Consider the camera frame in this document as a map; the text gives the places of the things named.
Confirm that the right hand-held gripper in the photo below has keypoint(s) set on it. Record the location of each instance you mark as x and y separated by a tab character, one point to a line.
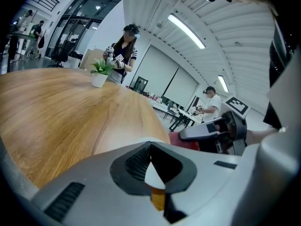
240	131

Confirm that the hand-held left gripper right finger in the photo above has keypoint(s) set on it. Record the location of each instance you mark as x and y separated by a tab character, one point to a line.
207	178

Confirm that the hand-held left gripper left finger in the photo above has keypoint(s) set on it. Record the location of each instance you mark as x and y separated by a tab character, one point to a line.
94	185

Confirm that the red object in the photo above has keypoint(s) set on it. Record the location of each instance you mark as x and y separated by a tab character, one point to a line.
185	144

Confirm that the person's right forearm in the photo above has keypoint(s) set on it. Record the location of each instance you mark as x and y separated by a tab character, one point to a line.
258	136

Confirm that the white table black legs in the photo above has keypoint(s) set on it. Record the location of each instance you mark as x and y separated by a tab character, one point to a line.
185	116

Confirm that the black side chair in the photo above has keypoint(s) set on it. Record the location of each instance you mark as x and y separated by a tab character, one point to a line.
170	109

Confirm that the white roller blind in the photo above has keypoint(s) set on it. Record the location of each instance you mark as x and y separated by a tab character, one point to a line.
182	87
157	72

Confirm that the short ceiling light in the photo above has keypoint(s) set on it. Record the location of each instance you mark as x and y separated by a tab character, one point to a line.
223	83

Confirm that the black computer case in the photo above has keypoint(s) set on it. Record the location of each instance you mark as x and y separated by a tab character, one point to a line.
140	85

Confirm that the long ceiling light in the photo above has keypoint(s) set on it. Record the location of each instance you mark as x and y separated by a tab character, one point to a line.
187	31

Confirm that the person's black speckled top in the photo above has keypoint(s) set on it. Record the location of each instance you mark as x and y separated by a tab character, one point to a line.
277	65

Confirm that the green plant in white pot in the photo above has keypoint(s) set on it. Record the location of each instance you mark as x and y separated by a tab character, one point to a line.
100	78

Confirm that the flat cardboard sheets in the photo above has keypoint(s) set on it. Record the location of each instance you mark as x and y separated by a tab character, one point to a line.
94	58

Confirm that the black office chair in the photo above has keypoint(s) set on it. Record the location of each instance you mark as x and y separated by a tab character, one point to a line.
63	53

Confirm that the black framed glass doors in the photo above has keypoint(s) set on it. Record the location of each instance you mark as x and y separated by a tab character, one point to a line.
77	25

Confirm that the round black pedestal table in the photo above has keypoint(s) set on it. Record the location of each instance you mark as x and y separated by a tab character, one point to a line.
20	36

